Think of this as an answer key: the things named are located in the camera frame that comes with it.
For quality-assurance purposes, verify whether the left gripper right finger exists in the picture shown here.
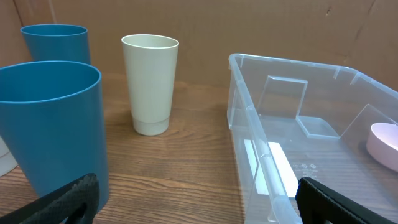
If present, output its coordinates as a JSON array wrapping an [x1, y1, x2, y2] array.
[[295, 177, 394, 224]]

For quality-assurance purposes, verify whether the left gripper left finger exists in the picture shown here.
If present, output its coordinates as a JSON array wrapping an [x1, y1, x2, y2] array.
[[1, 173, 100, 224]]

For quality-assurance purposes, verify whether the clear plastic storage bin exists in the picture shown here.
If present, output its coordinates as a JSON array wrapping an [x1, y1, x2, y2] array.
[[227, 54, 397, 223]]

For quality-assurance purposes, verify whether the pink plastic bowl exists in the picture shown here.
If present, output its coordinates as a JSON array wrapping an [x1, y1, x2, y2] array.
[[366, 123, 397, 172]]

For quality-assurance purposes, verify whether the white label in bin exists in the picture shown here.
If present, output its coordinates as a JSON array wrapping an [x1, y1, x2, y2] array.
[[244, 139, 299, 198]]

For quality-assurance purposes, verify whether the near cream plastic cup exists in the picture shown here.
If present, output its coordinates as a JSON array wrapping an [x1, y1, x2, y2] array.
[[0, 138, 18, 177]]

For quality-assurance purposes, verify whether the cream plastic cup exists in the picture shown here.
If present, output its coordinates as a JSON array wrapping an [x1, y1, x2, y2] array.
[[0, 138, 18, 177], [121, 34, 179, 136]]

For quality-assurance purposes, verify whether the near blue plastic cup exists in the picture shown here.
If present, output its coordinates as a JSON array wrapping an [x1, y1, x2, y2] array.
[[1, 60, 109, 207]]

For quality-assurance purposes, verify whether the blue plastic cup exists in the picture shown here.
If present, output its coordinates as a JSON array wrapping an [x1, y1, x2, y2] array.
[[1, 60, 109, 207], [21, 24, 91, 64]]

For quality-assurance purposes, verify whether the far cream plastic cup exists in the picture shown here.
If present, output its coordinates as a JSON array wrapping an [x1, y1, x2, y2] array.
[[121, 34, 179, 136]]

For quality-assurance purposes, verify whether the far blue plastic cup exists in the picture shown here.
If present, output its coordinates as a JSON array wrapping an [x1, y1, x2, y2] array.
[[21, 24, 91, 64]]

